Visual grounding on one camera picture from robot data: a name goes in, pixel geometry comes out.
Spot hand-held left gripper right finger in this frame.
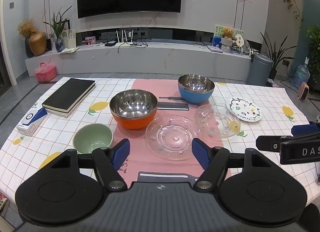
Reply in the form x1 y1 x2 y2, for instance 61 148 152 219
191 138 272 192

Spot black cables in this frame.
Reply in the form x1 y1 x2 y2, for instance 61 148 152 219
117 38 149 53

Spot dark vase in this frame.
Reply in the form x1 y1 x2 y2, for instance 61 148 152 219
24 38 34 58

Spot floral printed cloth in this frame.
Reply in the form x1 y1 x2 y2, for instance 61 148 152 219
0 192 10 217

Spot pink bottle print placemat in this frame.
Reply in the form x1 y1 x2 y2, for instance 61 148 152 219
94 78 232 187

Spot brown teddy bear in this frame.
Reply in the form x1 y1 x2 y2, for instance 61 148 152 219
222 28 234 41

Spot orange steel bowl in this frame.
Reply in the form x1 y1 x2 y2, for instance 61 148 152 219
109 90 158 130

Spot dried flower bunch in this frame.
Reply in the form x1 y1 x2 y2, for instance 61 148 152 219
17 18 34 39

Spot green ceramic bowl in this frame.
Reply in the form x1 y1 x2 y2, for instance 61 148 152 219
73 123 114 154

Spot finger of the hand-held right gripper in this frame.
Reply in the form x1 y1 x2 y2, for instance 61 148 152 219
255 132 320 151
291 122 320 136

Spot leafy bushy plant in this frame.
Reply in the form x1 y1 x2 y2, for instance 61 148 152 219
306 25 320 83

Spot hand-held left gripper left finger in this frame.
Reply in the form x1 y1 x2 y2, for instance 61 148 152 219
51 138 131 192

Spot grey trash can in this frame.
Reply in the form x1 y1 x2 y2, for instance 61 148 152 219
247 53 274 86

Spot tall potted plant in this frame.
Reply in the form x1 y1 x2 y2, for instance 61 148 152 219
260 31 297 80

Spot white router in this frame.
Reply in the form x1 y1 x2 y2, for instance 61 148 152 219
114 30 134 48

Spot grey marble television console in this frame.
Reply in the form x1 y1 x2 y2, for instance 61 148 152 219
25 42 252 78

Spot white painted plate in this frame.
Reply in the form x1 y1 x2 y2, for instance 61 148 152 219
226 98 261 122

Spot pink plastic basket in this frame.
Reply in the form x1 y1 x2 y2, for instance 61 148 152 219
34 63 57 82

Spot green plant in blue vase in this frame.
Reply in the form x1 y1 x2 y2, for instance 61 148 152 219
43 6 73 53

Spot green painted canvas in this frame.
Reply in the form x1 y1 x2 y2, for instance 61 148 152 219
214 25 243 48

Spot pink space heater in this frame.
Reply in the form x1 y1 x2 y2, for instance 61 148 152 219
297 82 309 101

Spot clear glass flower plate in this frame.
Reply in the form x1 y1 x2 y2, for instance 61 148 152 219
194 104 241 139
145 115 200 161

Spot white and blue box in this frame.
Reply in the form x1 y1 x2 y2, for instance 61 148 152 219
16 107 48 137

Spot black hardcover book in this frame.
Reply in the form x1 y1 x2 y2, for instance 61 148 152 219
46 85 97 118
42 78 96 111

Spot white drawing card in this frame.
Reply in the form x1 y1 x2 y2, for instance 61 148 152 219
61 29 76 49

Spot blue steel bowl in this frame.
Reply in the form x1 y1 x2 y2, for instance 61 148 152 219
178 74 215 105

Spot small photo frame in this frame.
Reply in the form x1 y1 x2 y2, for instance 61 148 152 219
49 33 58 51

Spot blue water bottle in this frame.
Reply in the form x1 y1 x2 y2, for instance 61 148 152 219
291 57 310 89

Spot gold vase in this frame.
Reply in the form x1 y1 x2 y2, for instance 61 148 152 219
28 31 47 56

